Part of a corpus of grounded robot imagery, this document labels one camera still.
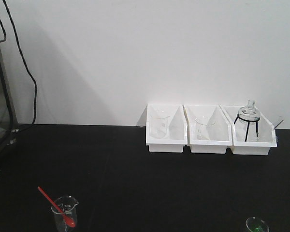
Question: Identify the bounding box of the red plastic spoon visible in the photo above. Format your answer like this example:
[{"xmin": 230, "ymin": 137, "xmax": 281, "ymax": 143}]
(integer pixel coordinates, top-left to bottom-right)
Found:
[{"xmin": 37, "ymin": 186, "xmax": 76, "ymax": 228}]

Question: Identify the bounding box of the middle white storage bin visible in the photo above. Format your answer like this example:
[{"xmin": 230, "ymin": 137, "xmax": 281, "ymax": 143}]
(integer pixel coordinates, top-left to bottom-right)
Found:
[{"xmin": 184, "ymin": 105, "xmax": 232, "ymax": 154}]

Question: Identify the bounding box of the glass beaker front right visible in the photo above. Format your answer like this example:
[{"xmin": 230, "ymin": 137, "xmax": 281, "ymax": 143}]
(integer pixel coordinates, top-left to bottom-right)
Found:
[{"xmin": 245, "ymin": 217, "xmax": 270, "ymax": 232}]

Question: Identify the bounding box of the round glass flask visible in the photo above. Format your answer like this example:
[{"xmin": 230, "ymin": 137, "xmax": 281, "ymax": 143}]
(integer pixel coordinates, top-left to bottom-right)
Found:
[{"xmin": 238, "ymin": 100, "xmax": 261, "ymax": 125}]

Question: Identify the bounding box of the glass beaker in middle bin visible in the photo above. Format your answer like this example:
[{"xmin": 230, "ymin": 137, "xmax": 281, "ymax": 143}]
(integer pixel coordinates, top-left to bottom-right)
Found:
[{"xmin": 194, "ymin": 116, "xmax": 216, "ymax": 140}]

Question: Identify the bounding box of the left white storage bin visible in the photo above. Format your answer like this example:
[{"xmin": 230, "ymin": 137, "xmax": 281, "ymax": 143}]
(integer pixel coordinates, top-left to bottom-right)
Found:
[{"xmin": 146, "ymin": 104, "xmax": 188, "ymax": 153}]

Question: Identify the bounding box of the green plastic spoon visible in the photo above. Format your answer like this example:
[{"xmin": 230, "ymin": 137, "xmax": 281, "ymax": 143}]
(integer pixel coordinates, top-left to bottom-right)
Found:
[{"xmin": 253, "ymin": 225, "xmax": 264, "ymax": 232}]

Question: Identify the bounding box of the glass beaker in left bin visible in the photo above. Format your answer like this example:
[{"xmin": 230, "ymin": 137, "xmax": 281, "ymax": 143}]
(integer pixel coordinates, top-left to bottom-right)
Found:
[{"xmin": 150, "ymin": 110, "xmax": 170, "ymax": 139}]

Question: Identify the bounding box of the black wire tripod stand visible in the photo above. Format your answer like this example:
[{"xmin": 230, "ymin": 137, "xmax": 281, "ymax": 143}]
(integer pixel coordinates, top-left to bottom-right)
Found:
[{"xmin": 233, "ymin": 113, "xmax": 261, "ymax": 142}]

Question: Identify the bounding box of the glass beaker front left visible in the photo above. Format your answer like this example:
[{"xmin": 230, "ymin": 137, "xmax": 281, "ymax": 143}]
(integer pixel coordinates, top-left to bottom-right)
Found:
[{"xmin": 51, "ymin": 196, "xmax": 79, "ymax": 232}]

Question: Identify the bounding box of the glass test tube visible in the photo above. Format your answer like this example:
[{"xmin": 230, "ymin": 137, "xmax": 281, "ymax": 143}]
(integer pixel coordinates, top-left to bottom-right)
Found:
[{"xmin": 273, "ymin": 116, "xmax": 285, "ymax": 130}]

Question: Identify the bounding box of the black hanging cable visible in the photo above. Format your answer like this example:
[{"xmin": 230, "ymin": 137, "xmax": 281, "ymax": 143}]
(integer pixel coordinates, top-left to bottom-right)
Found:
[{"xmin": 1, "ymin": 0, "xmax": 38, "ymax": 132}]

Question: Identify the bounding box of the glass beaker in bin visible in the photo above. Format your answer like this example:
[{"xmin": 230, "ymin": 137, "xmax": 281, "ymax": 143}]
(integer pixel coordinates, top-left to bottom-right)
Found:
[
  {"xmin": 194, "ymin": 116, "xmax": 216, "ymax": 140},
  {"xmin": 150, "ymin": 110, "xmax": 170, "ymax": 139}
]

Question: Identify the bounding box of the right white storage bin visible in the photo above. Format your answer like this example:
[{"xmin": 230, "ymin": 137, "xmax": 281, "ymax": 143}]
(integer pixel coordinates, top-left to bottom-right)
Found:
[{"xmin": 220, "ymin": 105, "xmax": 277, "ymax": 155}]

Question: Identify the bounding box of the white storage bin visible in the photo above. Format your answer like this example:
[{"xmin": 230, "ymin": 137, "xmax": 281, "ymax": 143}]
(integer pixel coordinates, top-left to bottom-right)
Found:
[
  {"xmin": 184, "ymin": 105, "xmax": 232, "ymax": 154},
  {"xmin": 220, "ymin": 105, "xmax": 277, "ymax": 155},
  {"xmin": 146, "ymin": 104, "xmax": 188, "ymax": 153}
]

